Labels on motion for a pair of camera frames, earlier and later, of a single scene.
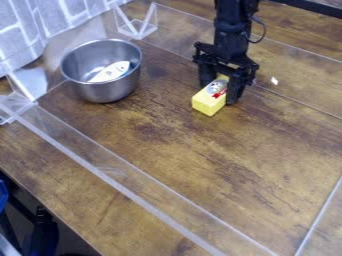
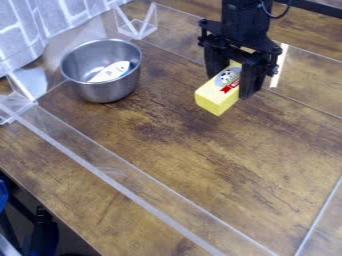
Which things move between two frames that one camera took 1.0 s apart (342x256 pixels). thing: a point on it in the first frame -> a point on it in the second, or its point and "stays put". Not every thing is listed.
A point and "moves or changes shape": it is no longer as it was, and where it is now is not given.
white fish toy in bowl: [108, 72] stays put
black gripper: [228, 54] -> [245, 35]
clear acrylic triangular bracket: [137, 28] stays put
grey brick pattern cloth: [30, 22] stays put
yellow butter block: [211, 99] moves or changes shape
